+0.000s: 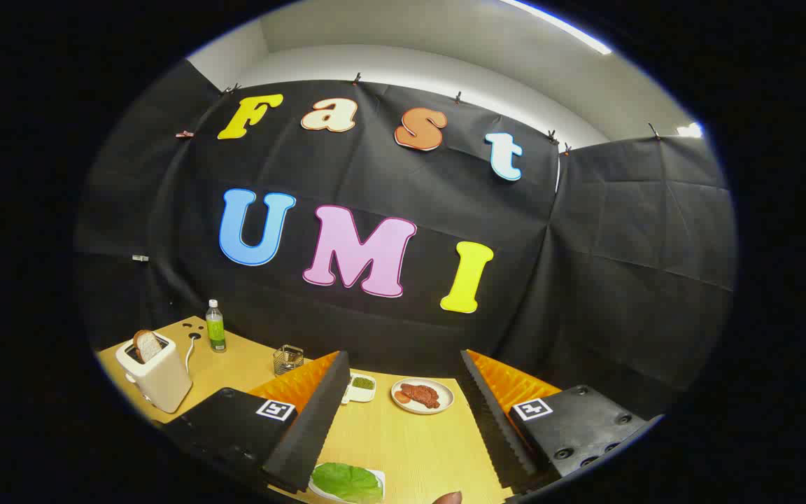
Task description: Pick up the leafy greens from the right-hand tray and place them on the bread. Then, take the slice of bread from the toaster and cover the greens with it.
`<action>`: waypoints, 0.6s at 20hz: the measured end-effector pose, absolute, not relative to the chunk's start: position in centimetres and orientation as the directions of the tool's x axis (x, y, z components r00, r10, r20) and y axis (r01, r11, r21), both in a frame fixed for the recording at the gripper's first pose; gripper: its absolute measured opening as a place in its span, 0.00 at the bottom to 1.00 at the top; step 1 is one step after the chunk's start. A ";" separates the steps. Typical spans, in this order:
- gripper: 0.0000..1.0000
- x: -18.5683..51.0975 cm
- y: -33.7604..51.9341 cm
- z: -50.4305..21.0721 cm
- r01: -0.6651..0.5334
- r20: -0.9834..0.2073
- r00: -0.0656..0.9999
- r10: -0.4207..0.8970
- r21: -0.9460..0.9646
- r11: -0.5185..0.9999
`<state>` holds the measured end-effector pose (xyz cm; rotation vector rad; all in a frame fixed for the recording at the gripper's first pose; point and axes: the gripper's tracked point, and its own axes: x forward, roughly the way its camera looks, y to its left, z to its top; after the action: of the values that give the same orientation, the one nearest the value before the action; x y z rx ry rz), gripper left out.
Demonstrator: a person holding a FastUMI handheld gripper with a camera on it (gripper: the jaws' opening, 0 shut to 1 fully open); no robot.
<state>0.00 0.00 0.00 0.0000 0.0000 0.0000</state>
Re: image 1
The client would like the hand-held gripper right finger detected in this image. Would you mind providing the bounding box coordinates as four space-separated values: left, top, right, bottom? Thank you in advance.
459 349 664 491

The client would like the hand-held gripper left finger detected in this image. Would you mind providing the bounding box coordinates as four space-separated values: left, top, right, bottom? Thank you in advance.
162 350 352 494

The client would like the green lettuce leaf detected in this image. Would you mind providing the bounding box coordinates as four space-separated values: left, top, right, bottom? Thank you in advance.
312 462 384 503

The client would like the toasted bread slice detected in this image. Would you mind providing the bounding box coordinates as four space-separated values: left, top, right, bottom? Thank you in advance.
132 330 164 363

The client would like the round white meat plate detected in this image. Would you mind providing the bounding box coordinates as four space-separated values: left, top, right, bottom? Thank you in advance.
390 377 455 415

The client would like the white divided bean dish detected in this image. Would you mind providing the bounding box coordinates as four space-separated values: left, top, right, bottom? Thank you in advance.
341 373 378 405

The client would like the brown meat steak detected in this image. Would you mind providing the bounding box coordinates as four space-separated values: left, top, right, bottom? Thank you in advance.
400 382 441 410

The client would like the white rectangular plate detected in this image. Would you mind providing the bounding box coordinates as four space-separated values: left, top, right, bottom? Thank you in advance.
307 465 386 504

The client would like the green label water bottle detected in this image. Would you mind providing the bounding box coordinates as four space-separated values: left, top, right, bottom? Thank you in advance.
206 300 227 354

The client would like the white toaster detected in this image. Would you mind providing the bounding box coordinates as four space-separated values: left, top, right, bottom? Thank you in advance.
115 331 194 414

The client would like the black backdrop cloth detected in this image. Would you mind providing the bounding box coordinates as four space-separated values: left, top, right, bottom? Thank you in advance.
74 59 737 421

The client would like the metal wire holder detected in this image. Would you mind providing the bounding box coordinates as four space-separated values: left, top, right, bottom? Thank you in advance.
273 344 305 377

